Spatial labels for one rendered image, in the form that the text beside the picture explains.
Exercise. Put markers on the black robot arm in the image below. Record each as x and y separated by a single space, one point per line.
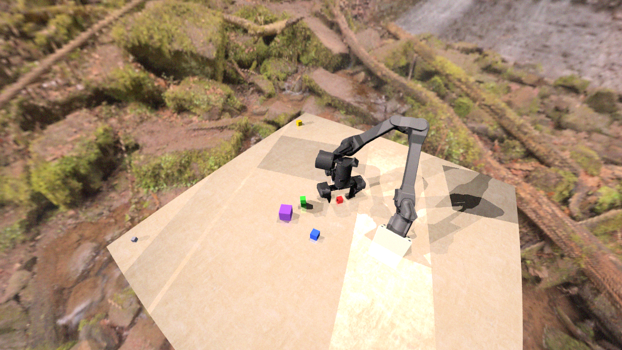
404 199

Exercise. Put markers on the blue block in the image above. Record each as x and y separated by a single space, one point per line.
314 234

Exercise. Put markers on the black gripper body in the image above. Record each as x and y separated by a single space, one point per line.
341 183

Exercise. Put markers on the purple cube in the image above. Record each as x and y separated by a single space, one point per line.
285 212

